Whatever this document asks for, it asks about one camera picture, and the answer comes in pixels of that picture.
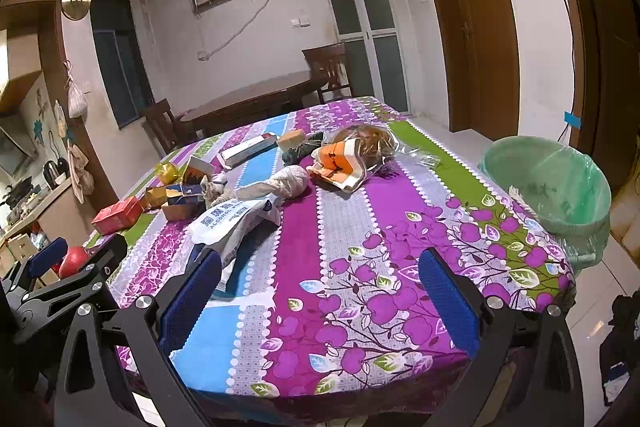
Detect white wet wipes pouch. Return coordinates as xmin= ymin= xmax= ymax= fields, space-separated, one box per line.
xmin=186 ymin=197 xmax=281 ymax=268

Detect dark blue snack box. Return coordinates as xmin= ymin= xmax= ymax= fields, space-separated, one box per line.
xmin=162 ymin=184 xmax=205 ymax=221

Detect cream knitted sock ball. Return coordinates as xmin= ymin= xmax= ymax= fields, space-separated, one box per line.
xmin=234 ymin=165 xmax=310 ymax=200

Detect green lined trash bin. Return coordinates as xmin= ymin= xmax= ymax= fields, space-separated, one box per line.
xmin=480 ymin=135 xmax=612 ymax=273

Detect red round object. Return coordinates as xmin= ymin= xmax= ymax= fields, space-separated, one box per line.
xmin=58 ymin=246 xmax=90 ymax=280

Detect red carton box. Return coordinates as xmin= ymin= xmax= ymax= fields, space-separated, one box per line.
xmin=91 ymin=196 xmax=143 ymax=235

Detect black electric kettle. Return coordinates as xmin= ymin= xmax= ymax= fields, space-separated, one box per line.
xmin=42 ymin=160 xmax=60 ymax=190

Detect yellow cardboard box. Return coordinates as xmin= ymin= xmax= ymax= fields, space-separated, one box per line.
xmin=140 ymin=186 xmax=167 ymax=210

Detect yellow crumpled wrapper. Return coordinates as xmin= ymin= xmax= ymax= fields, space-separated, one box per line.
xmin=154 ymin=161 xmax=181 ymax=186

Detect small orange white box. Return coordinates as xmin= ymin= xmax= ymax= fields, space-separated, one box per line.
xmin=181 ymin=155 xmax=215 ymax=185

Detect hanging white plastic bag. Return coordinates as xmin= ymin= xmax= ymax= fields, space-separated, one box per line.
xmin=64 ymin=61 xmax=88 ymax=119

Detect long white box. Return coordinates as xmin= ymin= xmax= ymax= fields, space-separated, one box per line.
xmin=217 ymin=132 xmax=277 ymax=170

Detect wooden chair at left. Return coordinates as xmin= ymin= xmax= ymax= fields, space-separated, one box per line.
xmin=142 ymin=98 xmax=198 ymax=154

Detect wooden chair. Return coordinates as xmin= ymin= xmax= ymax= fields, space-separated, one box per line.
xmin=142 ymin=98 xmax=198 ymax=154
xmin=303 ymin=42 xmax=352 ymax=104

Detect purple floral tablecloth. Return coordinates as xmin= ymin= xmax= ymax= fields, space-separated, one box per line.
xmin=84 ymin=95 xmax=576 ymax=408

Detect black clothes pile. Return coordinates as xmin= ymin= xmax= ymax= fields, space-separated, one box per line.
xmin=599 ymin=291 xmax=639 ymax=407

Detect dark green knitted cloth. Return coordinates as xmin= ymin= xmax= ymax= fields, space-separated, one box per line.
xmin=282 ymin=132 xmax=324 ymax=166

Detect bread in clear bag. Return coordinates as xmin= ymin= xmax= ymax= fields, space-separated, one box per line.
xmin=323 ymin=124 xmax=440 ymax=170

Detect orange white plastic bag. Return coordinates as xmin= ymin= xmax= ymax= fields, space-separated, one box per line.
xmin=306 ymin=138 xmax=367 ymax=194

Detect yellow sponge block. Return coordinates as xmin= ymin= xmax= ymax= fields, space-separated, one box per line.
xmin=277 ymin=129 xmax=307 ymax=152

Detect blue tape pieces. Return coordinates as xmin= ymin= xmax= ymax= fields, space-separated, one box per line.
xmin=564 ymin=112 xmax=582 ymax=129

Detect dark window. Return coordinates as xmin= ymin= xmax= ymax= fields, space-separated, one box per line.
xmin=90 ymin=0 xmax=155 ymax=129

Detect dark wooden dining table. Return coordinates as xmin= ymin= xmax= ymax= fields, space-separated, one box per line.
xmin=178 ymin=70 xmax=320 ymax=135

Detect wooden chair at right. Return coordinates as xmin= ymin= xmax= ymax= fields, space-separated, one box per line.
xmin=303 ymin=42 xmax=352 ymax=104

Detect brown wooden door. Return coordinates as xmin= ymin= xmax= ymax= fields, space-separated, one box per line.
xmin=434 ymin=0 xmax=520 ymax=141

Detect glass panel door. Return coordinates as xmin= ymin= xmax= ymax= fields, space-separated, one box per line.
xmin=329 ymin=0 xmax=409 ymax=113

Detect wall cable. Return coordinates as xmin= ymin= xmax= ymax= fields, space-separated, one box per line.
xmin=196 ymin=0 xmax=316 ymax=61

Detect round brass wall clock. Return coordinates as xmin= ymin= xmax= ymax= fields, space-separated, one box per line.
xmin=61 ymin=0 xmax=91 ymax=22

